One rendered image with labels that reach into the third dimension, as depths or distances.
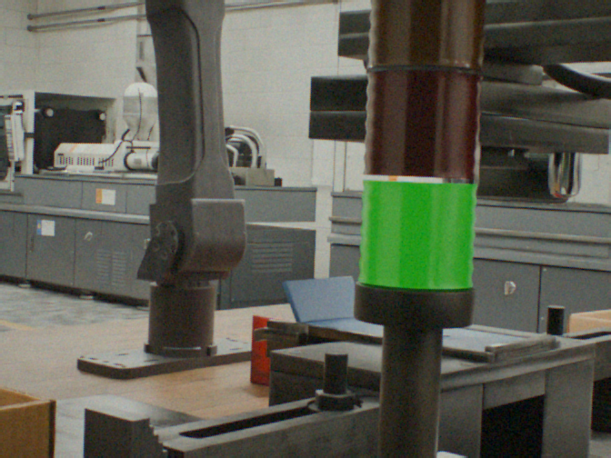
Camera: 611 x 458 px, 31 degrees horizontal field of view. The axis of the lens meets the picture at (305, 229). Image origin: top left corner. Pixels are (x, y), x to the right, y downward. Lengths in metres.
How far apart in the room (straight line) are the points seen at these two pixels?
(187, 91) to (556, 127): 0.44
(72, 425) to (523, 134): 0.33
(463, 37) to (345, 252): 6.35
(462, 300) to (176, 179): 0.67
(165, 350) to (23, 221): 8.55
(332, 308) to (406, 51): 0.40
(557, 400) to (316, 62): 9.04
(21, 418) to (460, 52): 0.29
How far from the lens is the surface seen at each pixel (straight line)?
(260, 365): 0.95
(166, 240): 0.99
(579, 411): 0.71
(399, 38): 0.35
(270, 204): 7.83
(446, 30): 0.35
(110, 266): 8.52
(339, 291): 0.74
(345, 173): 6.73
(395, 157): 0.34
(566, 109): 0.67
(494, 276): 6.02
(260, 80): 10.17
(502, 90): 0.60
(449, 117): 0.35
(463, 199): 0.35
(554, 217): 5.82
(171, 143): 1.01
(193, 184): 0.99
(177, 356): 1.02
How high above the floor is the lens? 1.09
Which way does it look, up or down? 3 degrees down
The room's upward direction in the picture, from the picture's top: 2 degrees clockwise
